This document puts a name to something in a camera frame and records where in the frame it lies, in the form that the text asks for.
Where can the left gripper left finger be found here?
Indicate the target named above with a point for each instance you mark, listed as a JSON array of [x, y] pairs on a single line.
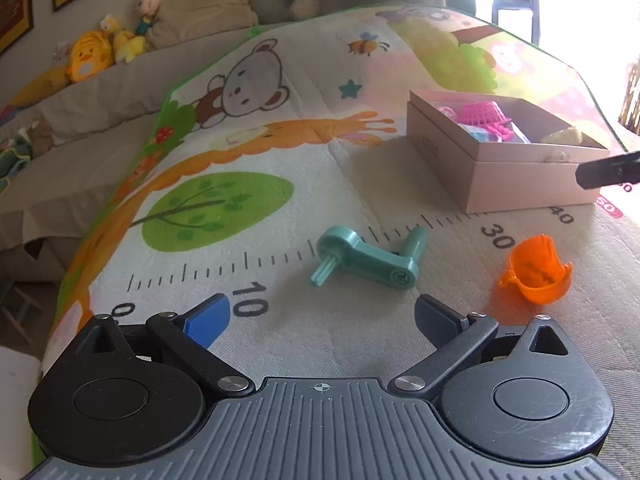
[[184, 341]]

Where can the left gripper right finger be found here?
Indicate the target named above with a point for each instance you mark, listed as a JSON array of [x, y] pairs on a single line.
[[459, 342]]

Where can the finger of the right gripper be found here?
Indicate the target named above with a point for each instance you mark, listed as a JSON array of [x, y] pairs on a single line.
[[615, 170]]

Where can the orange plastic cup toy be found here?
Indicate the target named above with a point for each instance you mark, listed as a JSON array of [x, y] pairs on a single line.
[[536, 270]]

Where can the blue white plastic bag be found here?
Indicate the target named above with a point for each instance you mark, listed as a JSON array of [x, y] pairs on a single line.
[[495, 133]]

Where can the teal plastic crank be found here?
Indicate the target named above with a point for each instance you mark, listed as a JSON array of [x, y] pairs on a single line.
[[342, 249]]

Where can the pink plastic strainer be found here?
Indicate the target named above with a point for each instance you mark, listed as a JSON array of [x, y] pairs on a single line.
[[482, 113]]

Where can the pink cardboard box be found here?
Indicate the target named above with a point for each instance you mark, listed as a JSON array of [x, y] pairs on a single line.
[[488, 177]]

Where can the colourful cartoon play mat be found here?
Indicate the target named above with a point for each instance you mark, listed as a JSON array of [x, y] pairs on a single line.
[[239, 207]]

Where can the beige sofa cover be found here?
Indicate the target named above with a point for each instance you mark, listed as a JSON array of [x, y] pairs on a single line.
[[98, 128]]

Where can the small yellow plush toy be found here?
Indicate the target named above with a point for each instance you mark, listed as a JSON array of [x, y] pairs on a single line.
[[125, 44]]

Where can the yellow duck plush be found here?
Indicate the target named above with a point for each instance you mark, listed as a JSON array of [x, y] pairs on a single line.
[[91, 54]]

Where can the beige folded blanket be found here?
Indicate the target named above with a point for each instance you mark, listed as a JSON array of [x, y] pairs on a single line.
[[178, 21]]

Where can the doll with red hat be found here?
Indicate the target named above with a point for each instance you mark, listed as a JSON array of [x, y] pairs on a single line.
[[146, 11]]

